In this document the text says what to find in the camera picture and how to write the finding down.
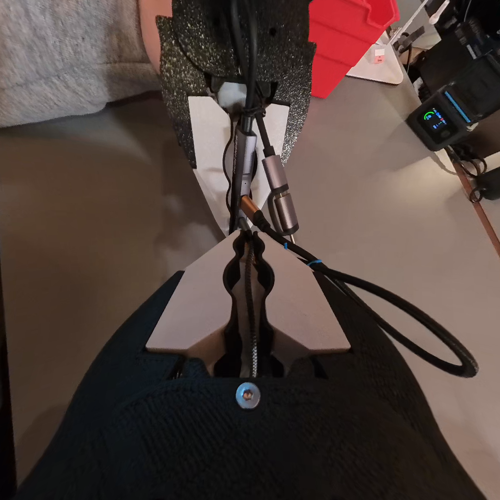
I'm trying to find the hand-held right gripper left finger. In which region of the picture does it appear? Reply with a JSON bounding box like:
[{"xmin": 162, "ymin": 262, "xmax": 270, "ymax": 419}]
[{"xmin": 145, "ymin": 230, "xmax": 251, "ymax": 377}]

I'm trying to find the grey usb hub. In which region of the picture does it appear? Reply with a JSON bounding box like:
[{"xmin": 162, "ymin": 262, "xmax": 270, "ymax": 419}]
[{"xmin": 230, "ymin": 117, "xmax": 258, "ymax": 235}]

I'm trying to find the white flat tray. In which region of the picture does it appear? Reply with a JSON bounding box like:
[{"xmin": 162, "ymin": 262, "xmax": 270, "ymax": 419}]
[{"xmin": 347, "ymin": 27, "xmax": 404, "ymax": 85}]

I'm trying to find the grey braided usb-c cable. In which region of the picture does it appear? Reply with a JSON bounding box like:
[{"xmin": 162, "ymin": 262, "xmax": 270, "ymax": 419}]
[{"xmin": 239, "ymin": 230, "xmax": 263, "ymax": 377}]

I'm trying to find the black cable orange plug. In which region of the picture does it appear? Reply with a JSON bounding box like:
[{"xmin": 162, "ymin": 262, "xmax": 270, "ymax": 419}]
[{"xmin": 240, "ymin": 195, "xmax": 479, "ymax": 379}]

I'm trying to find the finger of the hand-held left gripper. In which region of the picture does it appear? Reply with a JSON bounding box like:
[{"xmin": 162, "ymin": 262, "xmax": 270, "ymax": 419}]
[
  {"xmin": 189, "ymin": 96, "xmax": 235, "ymax": 237},
  {"xmin": 255, "ymin": 102, "xmax": 292, "ymax": 161}
]

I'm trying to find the black multi-port charger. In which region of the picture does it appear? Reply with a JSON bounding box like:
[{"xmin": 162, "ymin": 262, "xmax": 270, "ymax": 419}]
[{"xmin": 468, "ymin": 167, "xmax": 500, "ymax": 202}]

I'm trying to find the person's left forearm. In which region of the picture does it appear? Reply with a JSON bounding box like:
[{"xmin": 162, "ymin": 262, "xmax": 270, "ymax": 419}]
[{"xmin": 0, "ymin": 0, "xmax": 165, "ymax": 128}]

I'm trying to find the red plastic bin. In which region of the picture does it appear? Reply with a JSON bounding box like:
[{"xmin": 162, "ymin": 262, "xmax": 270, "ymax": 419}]
[{"xmin": 308, "ymin": 0, "xmax": 400, "ymax": 99}]

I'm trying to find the black power station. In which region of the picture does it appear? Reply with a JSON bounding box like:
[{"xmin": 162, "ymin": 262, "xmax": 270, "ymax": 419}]
[{"xmin": 406, "ymin": 51, "xmax": 500, "ymax": 152}]

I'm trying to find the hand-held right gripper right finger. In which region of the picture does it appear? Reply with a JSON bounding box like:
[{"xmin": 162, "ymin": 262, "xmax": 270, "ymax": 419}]
[{"xmin": 253, "ymin": 230, "xmax": 352, "ymax": 378}]

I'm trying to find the silver adapter dongle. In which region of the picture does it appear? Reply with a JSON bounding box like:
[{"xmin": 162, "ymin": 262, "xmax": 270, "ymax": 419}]
[{"xmin": 254, "ymin": 113, "xmax": 301, "ymax": 240}]

